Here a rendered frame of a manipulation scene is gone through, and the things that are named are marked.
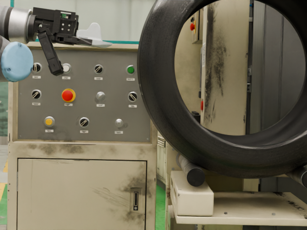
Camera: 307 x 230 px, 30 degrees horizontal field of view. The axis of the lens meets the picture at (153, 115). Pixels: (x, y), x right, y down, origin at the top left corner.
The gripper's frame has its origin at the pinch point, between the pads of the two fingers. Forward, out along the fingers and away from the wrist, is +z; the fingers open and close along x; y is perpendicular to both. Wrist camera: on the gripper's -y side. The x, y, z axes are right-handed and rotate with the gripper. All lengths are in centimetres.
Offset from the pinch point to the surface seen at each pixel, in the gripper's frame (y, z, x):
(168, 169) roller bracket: -32.8, 21.7, 22.5
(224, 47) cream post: 6.1, 33.4, 25.2
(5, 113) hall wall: -97, -224, 865
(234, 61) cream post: 2.1, 37.2, 25.1
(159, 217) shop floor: -120, 39, 329
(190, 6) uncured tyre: 11.4, 19.3, -12.4
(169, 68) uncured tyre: -3.8, 16.4, -12.5
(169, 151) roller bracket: -27.5, 21.4, 22.5
